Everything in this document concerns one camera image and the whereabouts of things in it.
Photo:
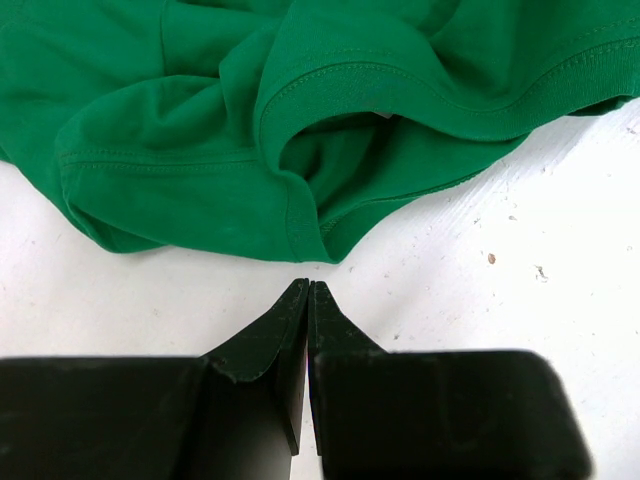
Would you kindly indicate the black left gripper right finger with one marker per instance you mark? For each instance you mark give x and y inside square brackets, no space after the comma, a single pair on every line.
[492,414]

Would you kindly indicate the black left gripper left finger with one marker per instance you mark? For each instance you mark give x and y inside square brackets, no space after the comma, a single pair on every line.
[232,413]

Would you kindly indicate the green t shirt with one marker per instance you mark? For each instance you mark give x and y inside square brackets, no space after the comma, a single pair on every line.
[286,130]

